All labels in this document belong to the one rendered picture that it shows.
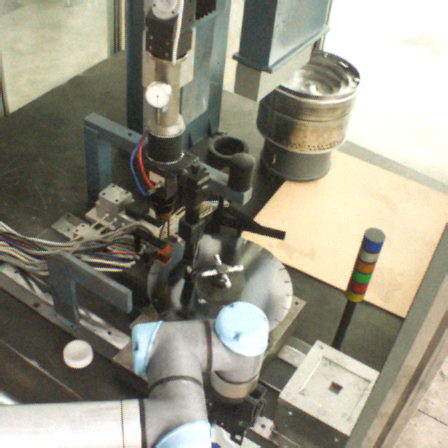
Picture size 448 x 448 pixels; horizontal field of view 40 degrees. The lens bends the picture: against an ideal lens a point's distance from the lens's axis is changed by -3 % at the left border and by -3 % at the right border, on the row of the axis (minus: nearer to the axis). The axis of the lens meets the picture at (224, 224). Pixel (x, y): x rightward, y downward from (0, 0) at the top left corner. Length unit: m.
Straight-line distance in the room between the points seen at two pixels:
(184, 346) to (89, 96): 1.67
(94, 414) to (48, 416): 0.06
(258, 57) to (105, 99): 1.05
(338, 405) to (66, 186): 1.10
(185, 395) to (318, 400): 0.56
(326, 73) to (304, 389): 1.08
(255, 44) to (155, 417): 0.91
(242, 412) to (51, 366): 0.65
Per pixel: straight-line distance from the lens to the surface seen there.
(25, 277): 1.74
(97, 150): 1.79
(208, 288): 1.42
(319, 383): 1.38
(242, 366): 0.92
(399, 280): 1.84
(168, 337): 0.89
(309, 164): 2.03
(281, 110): 1.90
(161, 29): 1.14
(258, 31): 1.45
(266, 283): 1.46
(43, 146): 2.19
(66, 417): 0.83
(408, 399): 0.87
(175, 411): 0.82
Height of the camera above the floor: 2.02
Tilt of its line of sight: 43 degrees down
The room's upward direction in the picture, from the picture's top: 7 degrees clockwise
